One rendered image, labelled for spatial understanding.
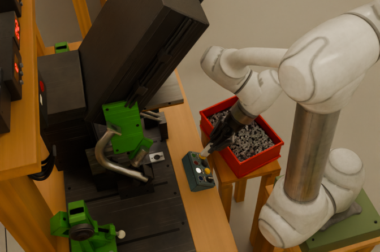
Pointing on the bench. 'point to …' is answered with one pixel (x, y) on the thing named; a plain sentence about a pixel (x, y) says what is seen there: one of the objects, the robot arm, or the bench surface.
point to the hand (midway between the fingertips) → (208, 150)
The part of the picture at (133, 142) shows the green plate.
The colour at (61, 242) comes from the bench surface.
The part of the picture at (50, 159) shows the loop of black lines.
